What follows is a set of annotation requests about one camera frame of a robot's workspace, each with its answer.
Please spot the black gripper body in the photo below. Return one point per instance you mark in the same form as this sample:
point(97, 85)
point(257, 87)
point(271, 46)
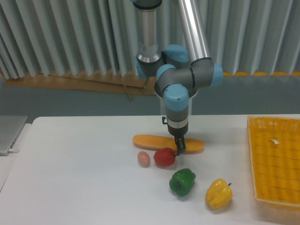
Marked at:
point(178, 132)

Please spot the long orange bread loaf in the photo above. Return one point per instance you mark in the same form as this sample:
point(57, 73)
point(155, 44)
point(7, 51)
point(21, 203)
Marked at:
point(155, 142)

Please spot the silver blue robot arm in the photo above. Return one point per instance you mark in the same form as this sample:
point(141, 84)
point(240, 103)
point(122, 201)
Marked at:
point(180, 71)

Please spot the yellow woven basket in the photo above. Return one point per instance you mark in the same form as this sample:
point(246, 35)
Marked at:
point(275, 168)

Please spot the red bell pepper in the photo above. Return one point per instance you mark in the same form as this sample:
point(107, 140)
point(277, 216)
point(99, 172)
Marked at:
point(165, 157)

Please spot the green bell pepper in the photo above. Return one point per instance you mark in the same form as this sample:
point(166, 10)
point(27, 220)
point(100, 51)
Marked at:
point(182, 182)

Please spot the brown egg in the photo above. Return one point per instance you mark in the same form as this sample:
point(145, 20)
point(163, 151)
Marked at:
point(143, 159)

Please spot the yellow bell pepper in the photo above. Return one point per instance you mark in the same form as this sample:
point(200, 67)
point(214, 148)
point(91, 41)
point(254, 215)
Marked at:
point(219, 194)

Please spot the brown cardboard sheet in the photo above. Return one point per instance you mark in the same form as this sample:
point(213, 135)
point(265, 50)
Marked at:
point(65, 83)

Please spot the silver laptop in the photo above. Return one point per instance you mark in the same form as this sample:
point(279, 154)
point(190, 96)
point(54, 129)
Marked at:
point(10, 129)

